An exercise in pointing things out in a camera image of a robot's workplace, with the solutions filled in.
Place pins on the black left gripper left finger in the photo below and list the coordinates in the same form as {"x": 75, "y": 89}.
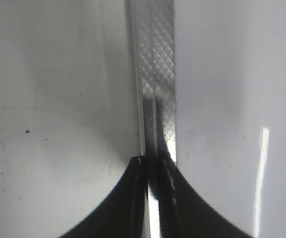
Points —
{"x": 121, "y": 213}

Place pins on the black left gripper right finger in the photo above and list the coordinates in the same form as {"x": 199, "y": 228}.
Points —
{"x": 182, "y": 212}

